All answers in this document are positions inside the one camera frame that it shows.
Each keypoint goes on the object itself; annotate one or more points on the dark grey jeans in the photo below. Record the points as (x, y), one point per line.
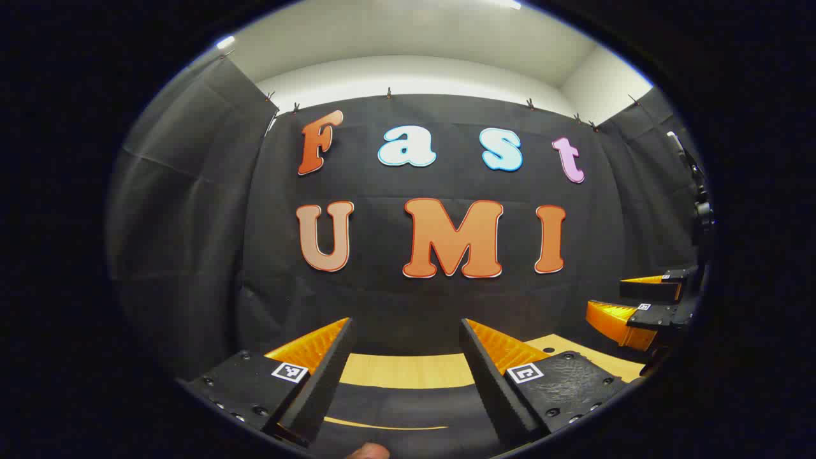
(408, 405)

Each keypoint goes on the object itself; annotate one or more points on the black backdrop cloth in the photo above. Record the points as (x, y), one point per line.
(382, 293)

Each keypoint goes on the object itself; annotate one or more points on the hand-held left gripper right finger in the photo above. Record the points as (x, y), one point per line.
(491, 395)

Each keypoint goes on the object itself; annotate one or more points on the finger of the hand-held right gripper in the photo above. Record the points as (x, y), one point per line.
(663, 317)
(647, 290)

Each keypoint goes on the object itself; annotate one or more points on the ceiling light strip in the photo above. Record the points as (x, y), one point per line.
(225, 43)
(510, 4)

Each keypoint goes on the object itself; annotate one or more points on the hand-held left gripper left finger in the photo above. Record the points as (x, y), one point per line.
(325, 382)

